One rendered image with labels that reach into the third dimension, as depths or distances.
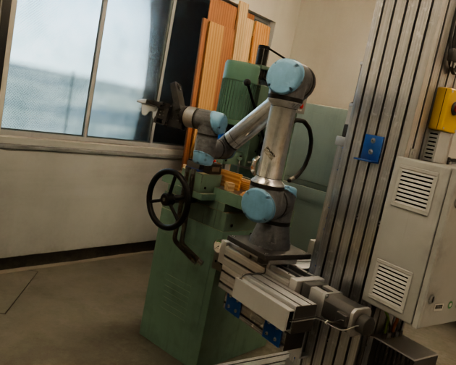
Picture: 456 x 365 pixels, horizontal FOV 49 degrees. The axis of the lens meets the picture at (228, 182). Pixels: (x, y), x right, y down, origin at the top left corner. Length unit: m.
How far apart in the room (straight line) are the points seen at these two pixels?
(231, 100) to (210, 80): 1.63
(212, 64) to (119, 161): 1.08
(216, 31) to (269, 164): 2.60
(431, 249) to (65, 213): 2.61
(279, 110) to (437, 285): 0.70
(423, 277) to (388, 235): 0.16
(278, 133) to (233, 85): 0.88
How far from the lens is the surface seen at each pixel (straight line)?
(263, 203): 1.62
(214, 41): 4.12
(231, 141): 1.85
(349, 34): 4.98
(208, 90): 4.08
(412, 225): 1.57
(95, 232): 3.81
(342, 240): 1.78
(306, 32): 5.20
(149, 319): 2.79
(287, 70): 1.62
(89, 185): 3.65
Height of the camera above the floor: 1.27
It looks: 8 degrees down
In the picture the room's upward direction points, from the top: 11 degrees clockwise
